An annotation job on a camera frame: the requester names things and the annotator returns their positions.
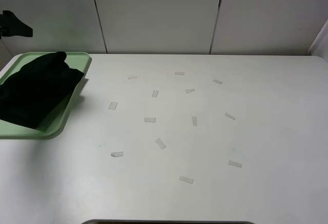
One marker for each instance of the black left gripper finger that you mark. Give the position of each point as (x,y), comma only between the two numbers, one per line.
(12,26)

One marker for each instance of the black short sleeve shirt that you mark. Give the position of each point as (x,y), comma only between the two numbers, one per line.
(30,94)

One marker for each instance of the light green plastic tray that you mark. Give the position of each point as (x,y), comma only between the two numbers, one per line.
(57,118)

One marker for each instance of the clear tape marker lower left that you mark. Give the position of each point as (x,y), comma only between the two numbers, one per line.
(117,154)

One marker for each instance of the clear tape marker centre left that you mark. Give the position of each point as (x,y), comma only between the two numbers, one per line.
(150,119)

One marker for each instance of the clear tape marker lower centre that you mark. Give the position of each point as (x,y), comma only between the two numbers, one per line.
(160,143)

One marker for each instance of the clear tape marker centre right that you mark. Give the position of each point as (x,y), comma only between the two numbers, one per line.
(194,120)

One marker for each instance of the clear tape marker bottom centre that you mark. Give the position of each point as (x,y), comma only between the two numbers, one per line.
(186,179)

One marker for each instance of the clear tape marker right middle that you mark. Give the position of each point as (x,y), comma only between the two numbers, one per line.
(230,116)

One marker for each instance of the clear tape marker bottom right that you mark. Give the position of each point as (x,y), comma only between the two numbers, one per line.
(235,164)

